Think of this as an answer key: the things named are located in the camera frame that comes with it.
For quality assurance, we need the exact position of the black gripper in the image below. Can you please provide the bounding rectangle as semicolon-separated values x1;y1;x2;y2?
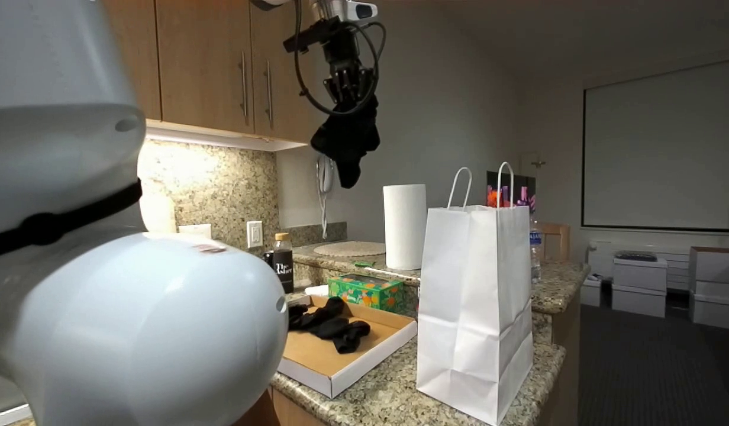
322;26;380;109

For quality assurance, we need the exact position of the black sock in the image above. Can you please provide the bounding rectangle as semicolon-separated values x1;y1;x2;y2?
314;293;356;341
311;92;384;188
331;317;374;355
288;302;330;333

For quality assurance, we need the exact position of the white paper towel roll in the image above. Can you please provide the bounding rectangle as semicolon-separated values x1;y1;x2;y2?
382;182;430;275

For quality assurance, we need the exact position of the dark glass bottle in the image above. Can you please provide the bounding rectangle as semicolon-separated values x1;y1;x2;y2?
268;230;298;295

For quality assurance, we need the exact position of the small lit display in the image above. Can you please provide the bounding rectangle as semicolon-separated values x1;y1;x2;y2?
486;167;538;211

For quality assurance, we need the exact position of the green tissue box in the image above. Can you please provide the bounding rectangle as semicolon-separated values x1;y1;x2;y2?
328;275;407;314

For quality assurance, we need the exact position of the clear plastic water bottle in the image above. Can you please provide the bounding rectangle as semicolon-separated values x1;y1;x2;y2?
525;215;544;279

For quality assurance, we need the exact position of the wooden dining chair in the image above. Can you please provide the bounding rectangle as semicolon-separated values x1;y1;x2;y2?
538;221;574;266

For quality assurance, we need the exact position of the shallow cardboard box tray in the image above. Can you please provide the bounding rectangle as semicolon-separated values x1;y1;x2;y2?
275;293;420;400

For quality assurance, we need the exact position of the small white storage box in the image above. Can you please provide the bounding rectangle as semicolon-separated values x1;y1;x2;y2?
577;269;606;307

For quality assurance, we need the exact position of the white projector screen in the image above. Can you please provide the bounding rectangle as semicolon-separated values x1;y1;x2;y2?
581;57;729;233

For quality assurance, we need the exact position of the wooden counter cabinet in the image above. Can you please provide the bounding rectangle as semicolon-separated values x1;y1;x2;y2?
234;382;337;426

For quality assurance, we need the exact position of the white wall phone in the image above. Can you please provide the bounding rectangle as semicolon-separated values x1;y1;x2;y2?
314;151;337;240

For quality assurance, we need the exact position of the wooden wall cabinet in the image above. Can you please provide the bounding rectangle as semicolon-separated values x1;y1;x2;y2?
101;0;330;154

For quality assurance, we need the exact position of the white paper bag with handles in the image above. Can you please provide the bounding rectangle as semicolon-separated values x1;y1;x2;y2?
414;161;535;426

